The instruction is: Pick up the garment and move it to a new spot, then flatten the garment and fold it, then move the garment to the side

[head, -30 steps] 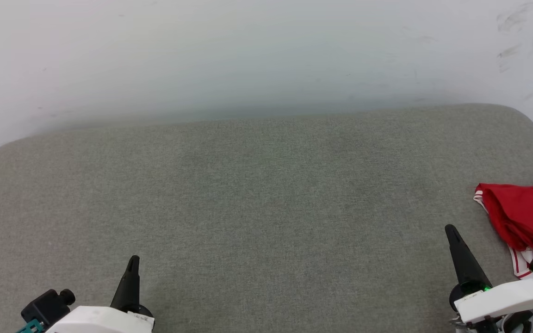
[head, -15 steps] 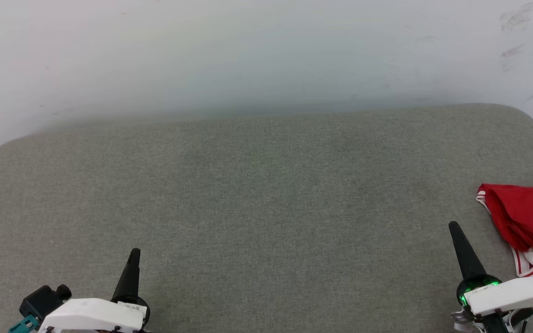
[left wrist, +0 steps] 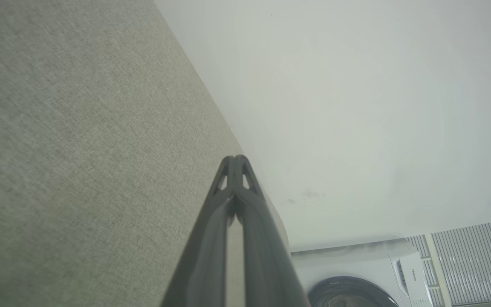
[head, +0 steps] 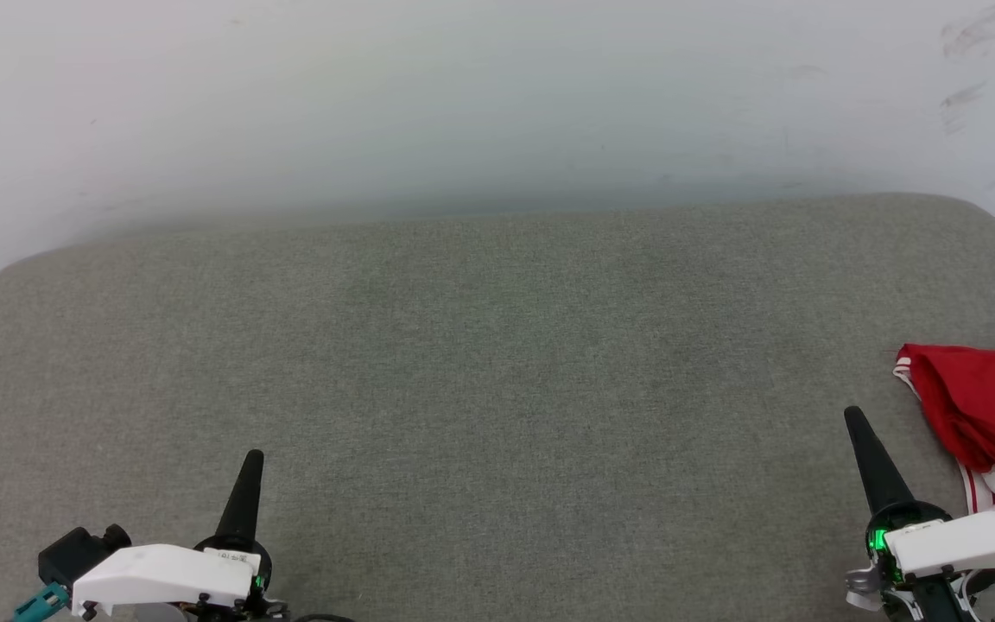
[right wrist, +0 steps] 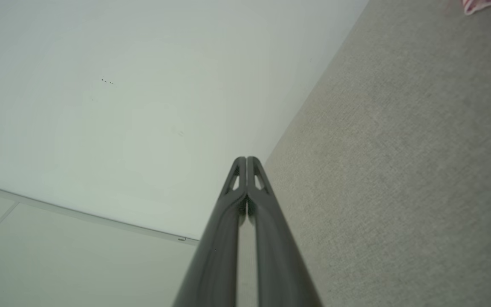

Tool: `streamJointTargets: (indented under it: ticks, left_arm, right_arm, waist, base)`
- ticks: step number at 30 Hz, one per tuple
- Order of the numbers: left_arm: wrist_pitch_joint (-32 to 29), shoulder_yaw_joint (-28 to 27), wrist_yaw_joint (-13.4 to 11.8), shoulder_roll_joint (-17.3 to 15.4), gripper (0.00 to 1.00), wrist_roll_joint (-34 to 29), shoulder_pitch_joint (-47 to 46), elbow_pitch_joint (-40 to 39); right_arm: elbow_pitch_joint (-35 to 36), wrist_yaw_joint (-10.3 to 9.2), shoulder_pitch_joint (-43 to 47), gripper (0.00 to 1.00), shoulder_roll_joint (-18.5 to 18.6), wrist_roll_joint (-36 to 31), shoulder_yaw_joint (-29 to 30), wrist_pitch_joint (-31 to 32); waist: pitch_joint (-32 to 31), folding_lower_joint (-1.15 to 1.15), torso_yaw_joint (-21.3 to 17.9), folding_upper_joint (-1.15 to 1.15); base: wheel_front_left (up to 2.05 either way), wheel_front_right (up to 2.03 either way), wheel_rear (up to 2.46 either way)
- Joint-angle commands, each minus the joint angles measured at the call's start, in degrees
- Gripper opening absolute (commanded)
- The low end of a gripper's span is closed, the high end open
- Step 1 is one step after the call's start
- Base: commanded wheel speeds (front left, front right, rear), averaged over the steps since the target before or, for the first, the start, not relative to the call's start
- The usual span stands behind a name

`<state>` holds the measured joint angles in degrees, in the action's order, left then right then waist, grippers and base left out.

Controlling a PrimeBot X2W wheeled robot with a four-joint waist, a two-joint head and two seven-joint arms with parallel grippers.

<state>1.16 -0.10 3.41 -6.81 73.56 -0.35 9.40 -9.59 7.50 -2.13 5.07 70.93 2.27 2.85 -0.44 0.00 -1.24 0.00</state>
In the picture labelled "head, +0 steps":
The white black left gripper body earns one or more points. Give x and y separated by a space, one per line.
161 574

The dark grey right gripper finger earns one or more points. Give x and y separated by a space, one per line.
877 471

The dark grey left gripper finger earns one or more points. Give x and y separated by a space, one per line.
243 505

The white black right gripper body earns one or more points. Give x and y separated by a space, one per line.
964 540

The red basketball jersey white trim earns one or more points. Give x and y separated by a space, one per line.
981 406

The grey-green fabric sofa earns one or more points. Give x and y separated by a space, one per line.
463 389

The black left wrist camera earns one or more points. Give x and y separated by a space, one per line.
74 553

